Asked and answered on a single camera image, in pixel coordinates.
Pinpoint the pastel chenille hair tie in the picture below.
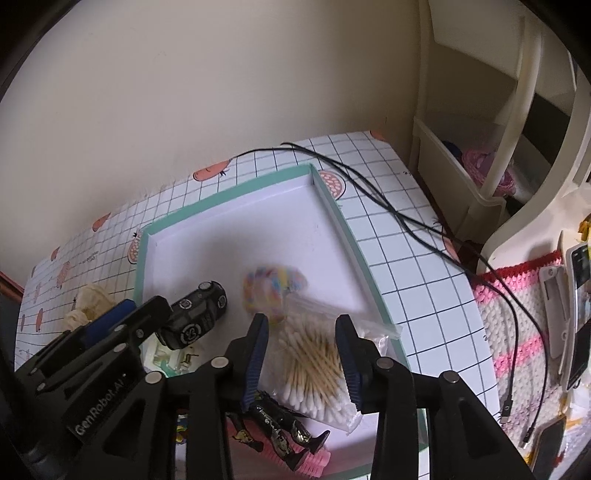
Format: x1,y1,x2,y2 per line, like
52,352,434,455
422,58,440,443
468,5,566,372
241,263,309,326

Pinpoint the teal white tray box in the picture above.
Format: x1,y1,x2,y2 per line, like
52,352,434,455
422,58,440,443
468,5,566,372
133,162,429,480

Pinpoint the white phone case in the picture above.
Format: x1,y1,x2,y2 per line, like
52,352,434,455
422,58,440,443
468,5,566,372
539,265,569,359

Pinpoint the pomegranate grid tablecloth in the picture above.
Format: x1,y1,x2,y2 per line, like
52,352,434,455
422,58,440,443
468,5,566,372
1,134,496,479

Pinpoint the pink hair roller clip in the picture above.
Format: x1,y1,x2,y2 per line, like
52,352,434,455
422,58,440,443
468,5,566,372
226,420,331,478

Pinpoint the cream lace scrunchie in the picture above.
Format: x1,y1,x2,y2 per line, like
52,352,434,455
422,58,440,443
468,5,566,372
62,283,116,331

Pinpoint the white shelf rack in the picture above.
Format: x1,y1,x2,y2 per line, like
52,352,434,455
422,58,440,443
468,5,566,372
410,1,590,273

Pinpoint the white smartphone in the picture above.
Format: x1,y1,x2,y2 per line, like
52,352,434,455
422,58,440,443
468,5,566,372
562,243,590,392

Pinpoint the bag of cotton swabs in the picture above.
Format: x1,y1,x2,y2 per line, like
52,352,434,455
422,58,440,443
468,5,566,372
271,294,402,434

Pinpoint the pink crochet mat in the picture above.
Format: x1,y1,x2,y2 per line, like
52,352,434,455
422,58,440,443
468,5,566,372
473,250,563,459

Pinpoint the black smartphone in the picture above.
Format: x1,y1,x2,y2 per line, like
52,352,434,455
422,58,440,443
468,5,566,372
531,415,566,479

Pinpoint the cream hair claw clip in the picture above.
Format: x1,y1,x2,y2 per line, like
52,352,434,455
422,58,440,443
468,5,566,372
141,334,204,377

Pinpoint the pink item on shelf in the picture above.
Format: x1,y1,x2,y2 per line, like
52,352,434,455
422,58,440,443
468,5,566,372
461,149,516,196

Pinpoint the black toy car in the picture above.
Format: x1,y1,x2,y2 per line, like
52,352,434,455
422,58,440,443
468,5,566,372
156,281,228,350

